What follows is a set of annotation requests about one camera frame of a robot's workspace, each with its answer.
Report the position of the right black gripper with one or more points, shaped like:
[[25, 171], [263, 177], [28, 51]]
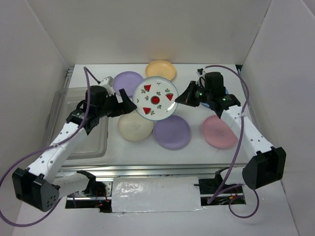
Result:
[[187, 97]]

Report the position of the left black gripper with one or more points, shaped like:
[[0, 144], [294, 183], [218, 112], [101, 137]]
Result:
[[126, 106]]

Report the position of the watermelon pattern white plate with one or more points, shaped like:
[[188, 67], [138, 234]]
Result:
[[155, 98]]

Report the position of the purple plate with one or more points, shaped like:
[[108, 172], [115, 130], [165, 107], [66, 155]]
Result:
[[172, 133], [128, 81]]

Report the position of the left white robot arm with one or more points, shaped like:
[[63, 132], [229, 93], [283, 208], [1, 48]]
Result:
[[37, 184]]

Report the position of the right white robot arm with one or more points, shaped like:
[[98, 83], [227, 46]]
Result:
[[266, 162]]

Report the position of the clear plastic bin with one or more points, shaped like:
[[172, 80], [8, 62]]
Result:
[[65, 101]]

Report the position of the cream plate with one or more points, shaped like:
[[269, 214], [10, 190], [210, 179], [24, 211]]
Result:
[[133, 127]]

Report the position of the blue plate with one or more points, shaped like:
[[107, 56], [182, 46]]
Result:
[[207, 105]]

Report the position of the pink plate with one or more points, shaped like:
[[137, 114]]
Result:
[[217, 133]]

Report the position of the orange plate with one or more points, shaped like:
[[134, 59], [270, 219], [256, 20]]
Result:
[[161, 68]]

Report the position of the white taped cover panel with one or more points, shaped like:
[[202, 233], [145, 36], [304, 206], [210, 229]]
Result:
[[155, 194]]

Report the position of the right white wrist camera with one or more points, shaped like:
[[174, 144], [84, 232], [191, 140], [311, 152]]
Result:
[[201, 72]]

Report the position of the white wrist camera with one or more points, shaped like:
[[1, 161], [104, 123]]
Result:
[[108, 84], [201, 72]]

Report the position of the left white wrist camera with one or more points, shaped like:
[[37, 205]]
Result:
[[108, 84]]

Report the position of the aluminium rail frame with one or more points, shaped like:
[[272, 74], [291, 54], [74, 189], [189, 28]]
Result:
[[148, 158]]

